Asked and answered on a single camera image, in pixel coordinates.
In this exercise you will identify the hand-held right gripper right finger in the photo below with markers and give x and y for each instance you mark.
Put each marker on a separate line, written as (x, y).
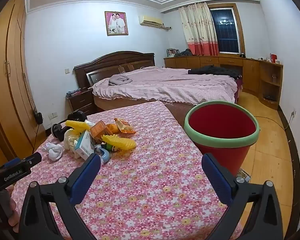
(216, 177)

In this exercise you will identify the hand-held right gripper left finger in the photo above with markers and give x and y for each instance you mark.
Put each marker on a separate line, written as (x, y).
(86, 177)

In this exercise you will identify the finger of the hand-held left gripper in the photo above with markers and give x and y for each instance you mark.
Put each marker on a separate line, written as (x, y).
(31, 159)

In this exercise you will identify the red bin with green rim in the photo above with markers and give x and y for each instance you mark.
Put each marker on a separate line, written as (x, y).
(215, 155)

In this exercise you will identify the orange snack packet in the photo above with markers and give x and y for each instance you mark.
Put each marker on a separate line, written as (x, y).
(125, 126)

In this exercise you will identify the person's left hand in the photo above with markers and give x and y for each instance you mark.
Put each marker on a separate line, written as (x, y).
(15, 215)

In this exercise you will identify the light blue plastic hook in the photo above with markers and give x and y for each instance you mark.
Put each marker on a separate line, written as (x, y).
(104, 156)

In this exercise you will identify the white and blue box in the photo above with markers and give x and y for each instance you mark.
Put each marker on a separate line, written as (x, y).
(83, 146)

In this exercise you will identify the green plastic item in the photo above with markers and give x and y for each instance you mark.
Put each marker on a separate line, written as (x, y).
(108, 147)

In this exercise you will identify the yellow corn toy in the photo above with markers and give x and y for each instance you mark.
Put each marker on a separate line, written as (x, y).
(118, 142)
(76, 125)

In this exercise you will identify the orange cardboard box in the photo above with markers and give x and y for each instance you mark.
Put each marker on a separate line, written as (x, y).
(100, 130)

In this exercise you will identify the pink floral tablecloth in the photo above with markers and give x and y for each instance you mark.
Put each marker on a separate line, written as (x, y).
(145, 180)

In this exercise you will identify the dark wooden nightstand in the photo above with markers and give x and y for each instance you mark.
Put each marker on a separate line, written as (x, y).
(80, 101)

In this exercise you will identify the clutter on nightstand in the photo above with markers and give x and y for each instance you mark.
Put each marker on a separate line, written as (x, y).
(73, 92)

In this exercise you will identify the wooden wardrobe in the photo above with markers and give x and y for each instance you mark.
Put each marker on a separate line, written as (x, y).
(7, 80)

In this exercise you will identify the dark framed picture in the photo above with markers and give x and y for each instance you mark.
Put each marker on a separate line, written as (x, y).
(97, 76)

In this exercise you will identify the pink bedspread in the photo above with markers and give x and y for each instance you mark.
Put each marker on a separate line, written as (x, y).
(165, 85)

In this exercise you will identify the dark clothes pile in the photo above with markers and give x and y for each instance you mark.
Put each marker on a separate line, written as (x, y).
(215, 71)

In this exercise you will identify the wooden cabinet unit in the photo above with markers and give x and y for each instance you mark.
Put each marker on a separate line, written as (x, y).
(251, 72)

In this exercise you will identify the dark wooden bed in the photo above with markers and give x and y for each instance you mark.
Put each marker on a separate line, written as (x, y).
(115, 60)

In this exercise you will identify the dark clothes heap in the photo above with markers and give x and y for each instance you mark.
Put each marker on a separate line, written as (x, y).
(186, 53)

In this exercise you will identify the red box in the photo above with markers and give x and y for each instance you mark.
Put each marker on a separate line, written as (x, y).
(273, 57)

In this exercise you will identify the window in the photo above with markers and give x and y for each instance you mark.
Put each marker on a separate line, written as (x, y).
(225, 30)

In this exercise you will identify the cream and red curtain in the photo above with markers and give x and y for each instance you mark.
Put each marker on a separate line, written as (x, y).
(198, 30)

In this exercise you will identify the white wall socket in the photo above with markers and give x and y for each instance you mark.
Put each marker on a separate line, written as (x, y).
(52, 115)
(293, 113)

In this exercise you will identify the white wall switch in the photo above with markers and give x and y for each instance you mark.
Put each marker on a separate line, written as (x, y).
(67, 70)

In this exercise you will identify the small photo frame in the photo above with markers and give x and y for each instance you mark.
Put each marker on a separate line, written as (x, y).
(172, 52)

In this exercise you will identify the framed wall photo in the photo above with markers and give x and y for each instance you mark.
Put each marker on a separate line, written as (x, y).
(116, 23)

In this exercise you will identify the wall air conditioner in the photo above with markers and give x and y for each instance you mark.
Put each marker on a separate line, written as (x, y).
(150, 20)

